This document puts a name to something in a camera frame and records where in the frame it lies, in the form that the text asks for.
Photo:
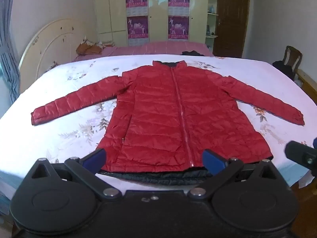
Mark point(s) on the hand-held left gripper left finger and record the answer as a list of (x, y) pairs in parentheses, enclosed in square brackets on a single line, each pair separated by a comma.
[(96, 156)]

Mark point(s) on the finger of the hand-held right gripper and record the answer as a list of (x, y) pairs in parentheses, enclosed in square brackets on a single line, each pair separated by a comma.
[(299, 153)]

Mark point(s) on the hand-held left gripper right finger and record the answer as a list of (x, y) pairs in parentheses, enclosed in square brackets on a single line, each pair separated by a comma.
[(213, 161)]

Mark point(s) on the red down jacket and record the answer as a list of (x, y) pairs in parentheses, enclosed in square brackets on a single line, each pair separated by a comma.
[(161, 109)]

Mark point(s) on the dark clothes on chair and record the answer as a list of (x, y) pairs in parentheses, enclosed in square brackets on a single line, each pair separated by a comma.
[(283, 69)]

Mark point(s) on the white floral bed sheet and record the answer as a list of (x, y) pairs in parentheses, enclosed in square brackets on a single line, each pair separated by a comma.
[(74, 129)]

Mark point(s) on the wooden chair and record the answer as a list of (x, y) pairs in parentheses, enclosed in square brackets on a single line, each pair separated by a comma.
[(293, 55)]

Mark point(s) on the orange brown cloth pile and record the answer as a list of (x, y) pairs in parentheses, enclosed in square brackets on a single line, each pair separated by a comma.
[(86, 49)]

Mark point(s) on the black cloth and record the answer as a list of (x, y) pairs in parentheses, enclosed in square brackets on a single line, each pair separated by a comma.
[(192, 53)]

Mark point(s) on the patterned folded cloth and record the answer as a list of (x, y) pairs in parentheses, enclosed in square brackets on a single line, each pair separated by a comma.
[(106, 44)]

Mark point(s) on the cream wooden headboard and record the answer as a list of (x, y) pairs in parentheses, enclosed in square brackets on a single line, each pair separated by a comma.
[(47, 44)]

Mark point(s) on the pink bedspread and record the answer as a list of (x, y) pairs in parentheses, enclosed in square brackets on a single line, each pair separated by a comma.
[(158, 48)]

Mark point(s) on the blue shelf ornament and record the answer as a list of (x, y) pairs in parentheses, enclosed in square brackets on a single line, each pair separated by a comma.
[(212, 9), (208, 31)]

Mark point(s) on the blue curtain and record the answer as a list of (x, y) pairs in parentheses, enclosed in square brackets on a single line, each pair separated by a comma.
[(7, 54)]

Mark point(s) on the cream open shelf unit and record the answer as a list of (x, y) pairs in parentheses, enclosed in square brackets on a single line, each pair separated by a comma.
[(212, 21)]

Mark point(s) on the brown wooden door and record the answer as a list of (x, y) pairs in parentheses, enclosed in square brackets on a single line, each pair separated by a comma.
[(231, 17)]

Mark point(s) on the cream wardrobe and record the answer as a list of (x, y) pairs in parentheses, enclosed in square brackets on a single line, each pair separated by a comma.
[(156, 12)]

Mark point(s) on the wooden bed frame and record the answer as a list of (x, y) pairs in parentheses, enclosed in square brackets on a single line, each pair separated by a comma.
[(308, 81)]

